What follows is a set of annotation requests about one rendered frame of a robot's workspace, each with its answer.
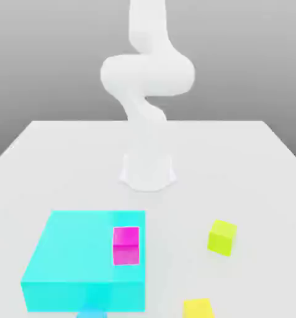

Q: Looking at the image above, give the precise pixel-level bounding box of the small magenta cube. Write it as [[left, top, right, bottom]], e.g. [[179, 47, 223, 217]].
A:
[[112, 226, 140, 266]]

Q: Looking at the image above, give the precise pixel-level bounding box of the small lime green cube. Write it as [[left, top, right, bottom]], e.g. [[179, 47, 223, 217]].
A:
[[207, 219, 238, 257]]

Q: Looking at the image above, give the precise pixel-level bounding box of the small yellow cube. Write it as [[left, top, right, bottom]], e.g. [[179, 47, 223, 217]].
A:
[[182, 298, 215, 318]]

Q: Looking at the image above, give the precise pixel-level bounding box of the small light blue cube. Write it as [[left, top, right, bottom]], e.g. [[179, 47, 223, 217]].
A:
[[76, 310, 109, 318]]

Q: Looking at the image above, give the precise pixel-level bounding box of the large cyan box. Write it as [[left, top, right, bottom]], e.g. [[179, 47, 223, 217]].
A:
[[20, 209, 146, 313]]

